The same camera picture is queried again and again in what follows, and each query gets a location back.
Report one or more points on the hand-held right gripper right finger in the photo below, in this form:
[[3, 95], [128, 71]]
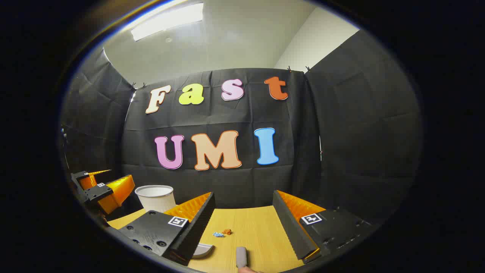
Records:
[[290, 227]]

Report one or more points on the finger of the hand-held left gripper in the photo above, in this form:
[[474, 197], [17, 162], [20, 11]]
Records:
[[113, 193], [79, 180]]

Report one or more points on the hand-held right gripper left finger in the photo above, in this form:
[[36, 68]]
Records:
[[197, 227]]

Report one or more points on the blue paper trash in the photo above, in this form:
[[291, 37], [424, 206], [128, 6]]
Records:
[[218, 234]]

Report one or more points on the grey plastic dustpan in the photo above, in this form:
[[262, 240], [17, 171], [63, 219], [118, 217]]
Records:
[[204, 251]]

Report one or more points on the white ribbed garbage bin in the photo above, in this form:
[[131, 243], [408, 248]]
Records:
[[155, 199]]

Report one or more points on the small grey broom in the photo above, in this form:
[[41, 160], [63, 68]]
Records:
[[241, 257]]

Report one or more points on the wooden desktop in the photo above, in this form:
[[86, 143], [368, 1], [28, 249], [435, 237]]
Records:
[[254, 223]]

